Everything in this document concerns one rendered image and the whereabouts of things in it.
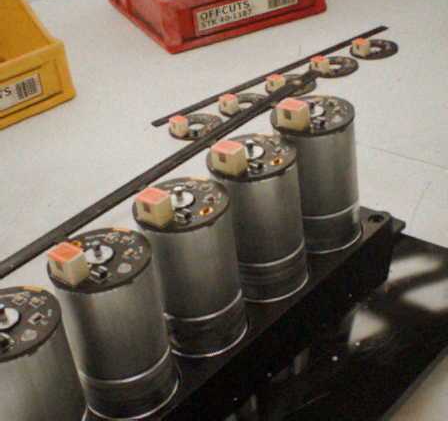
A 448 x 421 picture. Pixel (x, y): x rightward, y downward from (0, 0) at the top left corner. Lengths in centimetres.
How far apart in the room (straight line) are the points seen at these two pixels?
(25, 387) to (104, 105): 26
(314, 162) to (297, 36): 24
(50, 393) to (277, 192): 8
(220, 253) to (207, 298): 1
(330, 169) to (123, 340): 8
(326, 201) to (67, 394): 10
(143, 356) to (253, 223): 5
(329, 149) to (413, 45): 22
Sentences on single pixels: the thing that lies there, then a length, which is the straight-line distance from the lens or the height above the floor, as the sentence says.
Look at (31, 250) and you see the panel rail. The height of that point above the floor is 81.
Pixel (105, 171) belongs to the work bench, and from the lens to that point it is 38.
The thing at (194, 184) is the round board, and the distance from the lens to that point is 23.
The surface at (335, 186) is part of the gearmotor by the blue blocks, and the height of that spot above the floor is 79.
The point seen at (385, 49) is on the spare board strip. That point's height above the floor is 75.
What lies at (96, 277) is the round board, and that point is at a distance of 20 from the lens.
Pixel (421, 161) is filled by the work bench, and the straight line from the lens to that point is 36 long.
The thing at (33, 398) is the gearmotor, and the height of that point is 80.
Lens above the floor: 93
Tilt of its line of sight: 31 degrees down
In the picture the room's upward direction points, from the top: 9 degrees counter-clockwise
